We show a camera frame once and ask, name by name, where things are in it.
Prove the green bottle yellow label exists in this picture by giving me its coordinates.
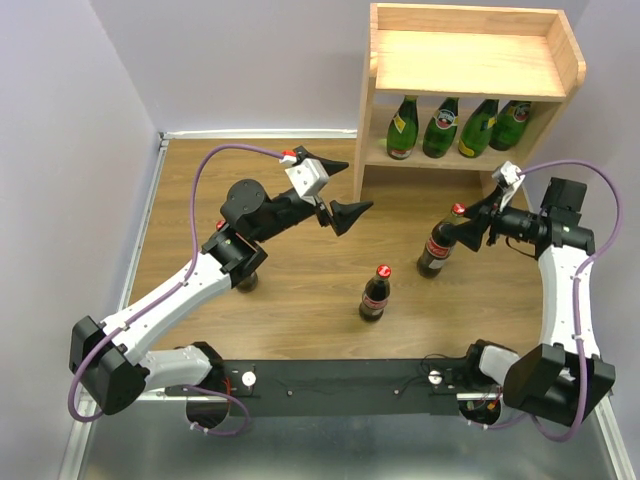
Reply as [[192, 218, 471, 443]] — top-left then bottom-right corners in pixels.
[[458, 99, 499, 158]]

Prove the wooden two-tier shelf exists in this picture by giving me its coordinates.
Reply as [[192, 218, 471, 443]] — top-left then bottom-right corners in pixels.
[[353, 3, 587, 199]]

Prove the cola bottle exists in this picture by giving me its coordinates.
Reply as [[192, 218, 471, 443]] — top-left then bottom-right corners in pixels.
[[416, 203, 466, 278], [359, 264, 392, 322], [215, 219, 260, 294]]

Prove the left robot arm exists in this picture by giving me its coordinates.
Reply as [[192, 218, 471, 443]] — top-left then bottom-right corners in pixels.
[[67, 144, 373, 422]]

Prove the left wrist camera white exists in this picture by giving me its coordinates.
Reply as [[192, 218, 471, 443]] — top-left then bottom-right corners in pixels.
[[285, 158, 329, 204]]

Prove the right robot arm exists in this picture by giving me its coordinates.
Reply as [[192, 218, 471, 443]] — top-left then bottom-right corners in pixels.
[[453, 175, 616, 428]]

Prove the green bottle red-blue label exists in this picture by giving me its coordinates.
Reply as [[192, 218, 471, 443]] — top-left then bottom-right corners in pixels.
[[489, 100, 532, 151]]

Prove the aluminium frame rail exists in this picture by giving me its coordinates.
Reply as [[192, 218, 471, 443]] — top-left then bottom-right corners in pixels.
[[59, 130, 631, 480]]

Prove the green bottle red-white label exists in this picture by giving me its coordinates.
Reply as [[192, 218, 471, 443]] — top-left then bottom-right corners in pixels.
[[422, 97, 459, 158]]

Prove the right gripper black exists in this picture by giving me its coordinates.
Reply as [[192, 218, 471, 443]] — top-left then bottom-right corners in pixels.
[[444, 185, 546, 252]]

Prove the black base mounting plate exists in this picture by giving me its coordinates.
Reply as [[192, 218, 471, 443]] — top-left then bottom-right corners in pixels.
[[164, 355, 521, 419]]

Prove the cola bottle front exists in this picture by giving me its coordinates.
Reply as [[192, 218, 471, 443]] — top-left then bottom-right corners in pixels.
[[359, 264, 392, 322]]

